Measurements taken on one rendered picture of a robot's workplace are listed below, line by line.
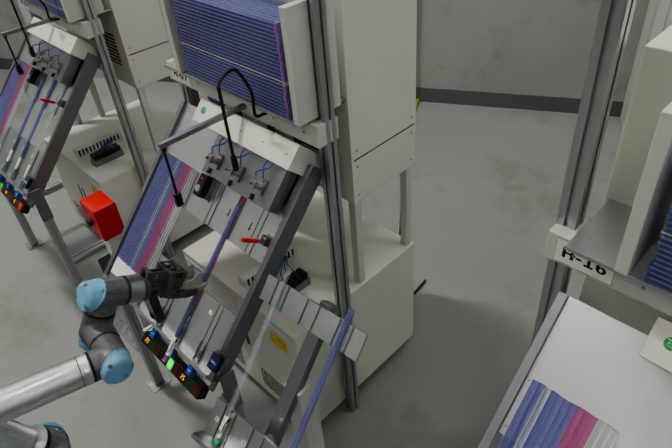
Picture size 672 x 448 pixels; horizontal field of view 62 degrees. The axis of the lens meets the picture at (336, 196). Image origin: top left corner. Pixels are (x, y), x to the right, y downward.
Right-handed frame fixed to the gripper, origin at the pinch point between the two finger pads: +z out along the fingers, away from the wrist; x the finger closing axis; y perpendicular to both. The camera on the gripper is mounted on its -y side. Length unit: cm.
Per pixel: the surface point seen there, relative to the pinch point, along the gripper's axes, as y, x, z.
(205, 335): -19.6, 0.9, 7.1
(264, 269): 8.1, -10.0, 13.4
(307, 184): 34.9, -10.0, 21.5
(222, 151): 33.4, 22.6, 14.8
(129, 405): -97, 61, 28
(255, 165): 34.6, 6.5, 15.1
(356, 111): 58, -10, 34
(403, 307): -22, -10, 102
